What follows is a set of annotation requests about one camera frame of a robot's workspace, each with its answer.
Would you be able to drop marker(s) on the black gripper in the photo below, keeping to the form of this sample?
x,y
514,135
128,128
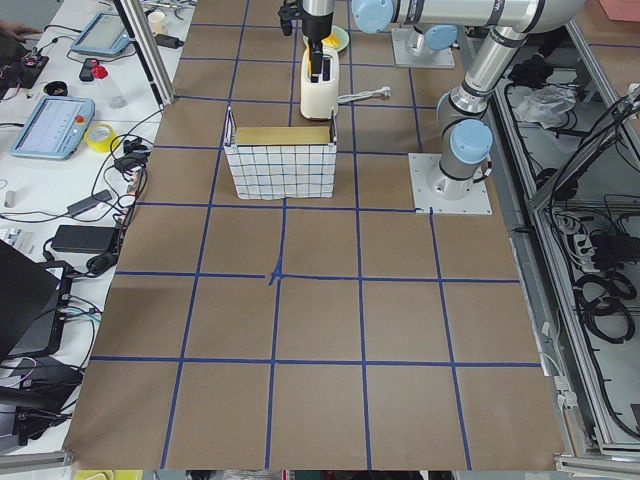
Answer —
x,y
315,31

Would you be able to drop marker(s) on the white two-slot toaster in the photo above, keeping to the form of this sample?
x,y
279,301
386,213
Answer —
x,y
319,100

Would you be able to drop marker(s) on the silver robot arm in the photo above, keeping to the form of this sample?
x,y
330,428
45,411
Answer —
x,y
466,139
509,23

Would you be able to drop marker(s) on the toast bread slice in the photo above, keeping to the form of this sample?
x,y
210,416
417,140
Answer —
x,y
309,60

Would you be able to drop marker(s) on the golden pastry bun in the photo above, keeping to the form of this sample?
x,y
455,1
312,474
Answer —
x,y
332,41

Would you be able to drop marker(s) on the light green plate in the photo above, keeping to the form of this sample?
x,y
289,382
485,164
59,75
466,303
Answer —
x,y
342,35

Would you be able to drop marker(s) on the checkered cloth wooden box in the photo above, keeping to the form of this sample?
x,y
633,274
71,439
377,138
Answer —
x,y
273,163

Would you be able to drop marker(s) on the paper cup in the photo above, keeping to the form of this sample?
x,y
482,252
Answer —
x,y
158,22

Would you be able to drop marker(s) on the clear bottle red cap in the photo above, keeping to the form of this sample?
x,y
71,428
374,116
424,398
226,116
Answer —
x,y
108,86

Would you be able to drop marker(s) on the far blue teach pendant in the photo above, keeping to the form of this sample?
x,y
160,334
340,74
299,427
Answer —
x,y
104,36

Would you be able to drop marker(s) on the blue teach pendant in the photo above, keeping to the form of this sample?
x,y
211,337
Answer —
x,y
55,128
104,36

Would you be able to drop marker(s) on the yellow tape roll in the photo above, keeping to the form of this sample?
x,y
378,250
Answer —
x,y
99,137

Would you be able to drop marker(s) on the crumpled white cloth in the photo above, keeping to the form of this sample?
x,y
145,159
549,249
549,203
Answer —
x,y
547,106

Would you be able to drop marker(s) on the small black bowl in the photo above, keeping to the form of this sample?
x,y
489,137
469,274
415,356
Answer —
x,y
56,88

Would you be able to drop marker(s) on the near blue teach pendant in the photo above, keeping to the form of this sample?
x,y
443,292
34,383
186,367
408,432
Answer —
x,y
55,128

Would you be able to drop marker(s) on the black power adapter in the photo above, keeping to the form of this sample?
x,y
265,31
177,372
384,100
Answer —
x,y
84,239

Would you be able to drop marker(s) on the black laptop computer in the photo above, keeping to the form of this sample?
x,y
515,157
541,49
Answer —
x,y
32,298

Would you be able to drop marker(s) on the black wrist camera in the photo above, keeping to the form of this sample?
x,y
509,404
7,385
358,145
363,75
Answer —
x,y
288,13

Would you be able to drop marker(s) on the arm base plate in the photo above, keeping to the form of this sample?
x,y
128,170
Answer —
x,y
435,193
424,47

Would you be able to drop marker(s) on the aluminium frame post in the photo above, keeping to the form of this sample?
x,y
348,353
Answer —
x,y
137,27

